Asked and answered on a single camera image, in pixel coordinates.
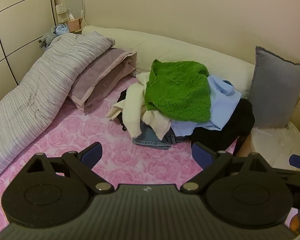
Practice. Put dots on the pink tissue box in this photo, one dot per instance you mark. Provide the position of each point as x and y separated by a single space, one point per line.
73 25

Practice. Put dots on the white round table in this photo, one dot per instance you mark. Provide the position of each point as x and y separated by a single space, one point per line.
277 142

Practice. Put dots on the grey square cushion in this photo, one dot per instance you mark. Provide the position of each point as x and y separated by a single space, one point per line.
275 87

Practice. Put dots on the light blue shirt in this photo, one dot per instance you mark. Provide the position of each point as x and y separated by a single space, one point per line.
222 105

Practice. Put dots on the blue cloth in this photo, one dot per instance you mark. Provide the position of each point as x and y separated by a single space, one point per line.
61 29

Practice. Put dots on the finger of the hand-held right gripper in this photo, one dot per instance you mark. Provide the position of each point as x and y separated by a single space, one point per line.
298 161

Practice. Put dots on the grey striped quilt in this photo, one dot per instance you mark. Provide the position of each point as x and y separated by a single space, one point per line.
27 92

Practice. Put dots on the pink floral blanket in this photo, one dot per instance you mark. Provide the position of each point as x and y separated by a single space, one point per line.
77 130

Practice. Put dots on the cream wardrobe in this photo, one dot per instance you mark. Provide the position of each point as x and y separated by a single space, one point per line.
15 17

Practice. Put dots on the grey and blue clothes heap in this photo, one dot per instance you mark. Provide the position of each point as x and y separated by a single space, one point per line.
48 37

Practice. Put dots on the white small shelf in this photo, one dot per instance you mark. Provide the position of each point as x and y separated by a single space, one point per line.
60 11

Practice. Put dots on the cream sweater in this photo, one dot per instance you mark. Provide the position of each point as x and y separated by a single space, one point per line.
132 105

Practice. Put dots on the oval mirror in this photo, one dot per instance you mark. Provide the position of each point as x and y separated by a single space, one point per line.
73 2

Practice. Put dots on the mauve pillow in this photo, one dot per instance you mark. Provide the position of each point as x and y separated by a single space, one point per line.
97 80

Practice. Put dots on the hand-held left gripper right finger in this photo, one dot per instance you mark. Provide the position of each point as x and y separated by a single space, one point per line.
202 155

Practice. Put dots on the green knit sweater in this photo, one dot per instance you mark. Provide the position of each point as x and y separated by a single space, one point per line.
175 92

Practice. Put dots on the blue jeans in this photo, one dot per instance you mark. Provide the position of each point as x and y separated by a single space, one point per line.
147 137

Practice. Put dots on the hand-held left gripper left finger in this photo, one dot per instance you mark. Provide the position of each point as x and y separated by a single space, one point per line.
92 153

